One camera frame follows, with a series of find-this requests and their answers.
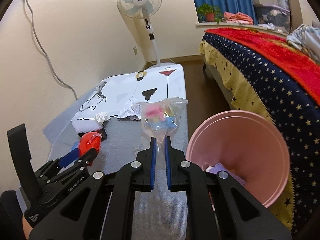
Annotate wooden bookshelf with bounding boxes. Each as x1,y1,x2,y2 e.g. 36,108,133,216
279,0,313,29

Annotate striped grey duvet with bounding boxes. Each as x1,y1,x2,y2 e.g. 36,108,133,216
286,24,320,64

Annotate pink plastic trash bin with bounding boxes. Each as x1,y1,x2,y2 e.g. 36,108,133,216
185,110,290,207

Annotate grey wall cable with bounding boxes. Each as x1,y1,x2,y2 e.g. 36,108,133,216
24,0,79,101

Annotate lavender foam sheet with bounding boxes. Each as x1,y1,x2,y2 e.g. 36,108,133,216
206,163,246,186

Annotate pink folded clothes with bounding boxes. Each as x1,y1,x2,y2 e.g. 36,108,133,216
223,11,254,25

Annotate white tissue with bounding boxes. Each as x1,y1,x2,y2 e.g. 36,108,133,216
94,112,111,125

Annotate potted green plant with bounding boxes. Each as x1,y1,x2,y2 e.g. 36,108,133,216
196,3,223,23

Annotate red plastic wrapper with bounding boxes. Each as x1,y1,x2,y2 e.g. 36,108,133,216
71,132,103,161

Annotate grey table cover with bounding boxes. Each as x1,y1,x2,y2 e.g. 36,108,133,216
23,63,189,240

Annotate navy star bed sheet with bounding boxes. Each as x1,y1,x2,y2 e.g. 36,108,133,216
199,34,319,237

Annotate white plastic bag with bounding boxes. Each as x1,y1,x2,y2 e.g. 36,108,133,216
117,98,142,121

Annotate red floral blanket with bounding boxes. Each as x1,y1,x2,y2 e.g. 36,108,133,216
204,28,319,103

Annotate white standing fan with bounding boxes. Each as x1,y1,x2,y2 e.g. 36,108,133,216
117,0,175,67

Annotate white printed cloth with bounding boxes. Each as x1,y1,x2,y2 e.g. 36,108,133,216
72,64,186,120

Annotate clear bag with colourful bits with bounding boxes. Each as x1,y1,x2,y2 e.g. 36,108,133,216
138,97,188,170

